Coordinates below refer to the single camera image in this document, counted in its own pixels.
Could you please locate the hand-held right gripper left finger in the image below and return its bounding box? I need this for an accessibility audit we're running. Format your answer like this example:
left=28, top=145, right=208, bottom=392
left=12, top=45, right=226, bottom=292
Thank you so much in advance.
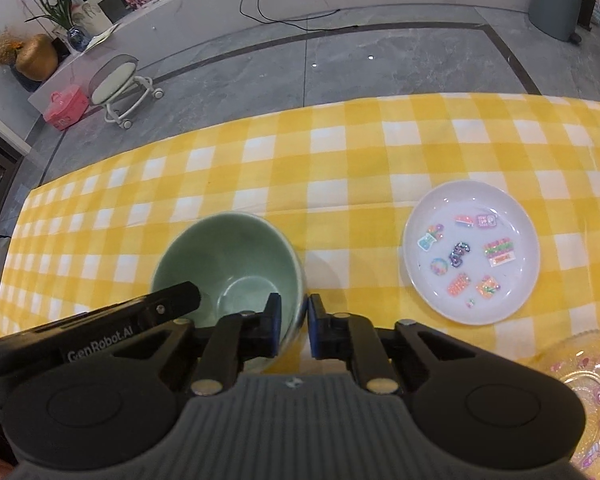
left=111, top=292, right=283, bottom=395

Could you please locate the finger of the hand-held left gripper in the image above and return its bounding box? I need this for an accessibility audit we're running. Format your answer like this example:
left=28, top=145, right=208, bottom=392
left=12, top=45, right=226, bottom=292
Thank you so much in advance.
left=147, top=281, right=202, bottom=328

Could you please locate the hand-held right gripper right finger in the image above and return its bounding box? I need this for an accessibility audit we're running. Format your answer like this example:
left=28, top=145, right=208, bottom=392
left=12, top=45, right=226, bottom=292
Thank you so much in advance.
left=306, top=294, right=485, bottom=395

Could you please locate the green ceramic bowl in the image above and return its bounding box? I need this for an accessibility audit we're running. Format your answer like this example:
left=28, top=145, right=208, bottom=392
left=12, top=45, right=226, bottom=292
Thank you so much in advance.
left=151, top=212, right=308, bottom=373

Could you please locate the white plate with stickers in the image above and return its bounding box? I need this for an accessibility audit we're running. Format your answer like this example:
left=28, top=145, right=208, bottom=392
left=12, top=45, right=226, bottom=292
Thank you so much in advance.
left=402, top=181, right=542, bottom=325

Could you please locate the clear glass patterned plate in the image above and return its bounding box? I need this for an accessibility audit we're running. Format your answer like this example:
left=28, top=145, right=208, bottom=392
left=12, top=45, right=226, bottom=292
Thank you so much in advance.
left=535, top=329, right=600, bottom=480

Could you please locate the yellow checked tablecloth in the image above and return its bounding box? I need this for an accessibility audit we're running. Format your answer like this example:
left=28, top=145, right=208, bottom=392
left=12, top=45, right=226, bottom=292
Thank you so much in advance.
left=0, top=92, right=600, bottom=480

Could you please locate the pink storage box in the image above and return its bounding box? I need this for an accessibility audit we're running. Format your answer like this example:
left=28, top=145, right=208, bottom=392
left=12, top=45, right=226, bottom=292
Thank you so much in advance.
left=44, top=85, right=90, bottom=132

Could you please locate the white wheeled stool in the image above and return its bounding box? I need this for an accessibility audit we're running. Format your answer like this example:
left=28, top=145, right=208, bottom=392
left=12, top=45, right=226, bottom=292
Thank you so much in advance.
left=88, top=53, right=165, bottom=129

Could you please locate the open book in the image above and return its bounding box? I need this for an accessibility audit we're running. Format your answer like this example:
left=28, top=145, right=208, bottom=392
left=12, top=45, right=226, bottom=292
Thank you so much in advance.
left=82, top=22, right=121, bottom=52

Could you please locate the gold vase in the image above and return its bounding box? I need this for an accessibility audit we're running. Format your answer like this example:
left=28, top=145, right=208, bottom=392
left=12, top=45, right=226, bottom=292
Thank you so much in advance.
left=15, top=34, right=60, bottom=82

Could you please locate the green plant in blue vase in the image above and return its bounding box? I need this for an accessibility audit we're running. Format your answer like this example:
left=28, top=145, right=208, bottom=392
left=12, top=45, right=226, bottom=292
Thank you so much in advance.
left=25, top=0, right=93, bottom=53

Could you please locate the white patterned vase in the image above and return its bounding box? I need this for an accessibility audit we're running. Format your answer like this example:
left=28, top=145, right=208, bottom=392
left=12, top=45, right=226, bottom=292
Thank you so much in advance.
left=72, top=0, right=112, bottom=37

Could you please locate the dried flower bunch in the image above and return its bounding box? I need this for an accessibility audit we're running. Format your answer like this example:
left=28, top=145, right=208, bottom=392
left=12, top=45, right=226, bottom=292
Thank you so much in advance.
left=0, top=29, right=26, bottom=67

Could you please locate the grey trash bin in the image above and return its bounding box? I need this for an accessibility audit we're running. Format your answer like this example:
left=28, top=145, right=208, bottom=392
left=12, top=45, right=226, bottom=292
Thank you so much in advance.
left=527, top=0, right=587, bottom=42

